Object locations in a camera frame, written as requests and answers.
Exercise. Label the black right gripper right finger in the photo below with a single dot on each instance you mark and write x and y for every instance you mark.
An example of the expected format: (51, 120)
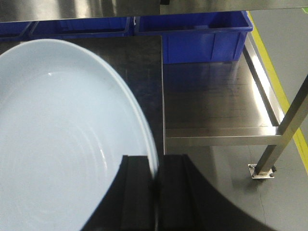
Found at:
(188, 202)

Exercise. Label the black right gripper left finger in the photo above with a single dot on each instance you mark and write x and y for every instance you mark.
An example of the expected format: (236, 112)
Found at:
(129, 202)

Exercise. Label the light blue plate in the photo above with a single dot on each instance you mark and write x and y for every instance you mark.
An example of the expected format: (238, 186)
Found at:
(67, 119)

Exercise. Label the lower stainless steel shelf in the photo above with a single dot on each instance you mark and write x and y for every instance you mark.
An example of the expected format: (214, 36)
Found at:
(221, 103)

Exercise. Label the right blue plastic bin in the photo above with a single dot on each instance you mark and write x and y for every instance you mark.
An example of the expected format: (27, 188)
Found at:
(198, 37)

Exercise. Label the blue plastic bin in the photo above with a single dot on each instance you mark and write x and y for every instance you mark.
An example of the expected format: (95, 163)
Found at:
(83, 28)
(14, 31)
(198, 37)

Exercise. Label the middle blue plastic bin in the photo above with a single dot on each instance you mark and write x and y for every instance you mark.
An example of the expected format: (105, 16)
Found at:
(83, 28)

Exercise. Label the left blue plastic bin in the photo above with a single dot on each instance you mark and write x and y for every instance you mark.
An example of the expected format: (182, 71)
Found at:
(14, 31)

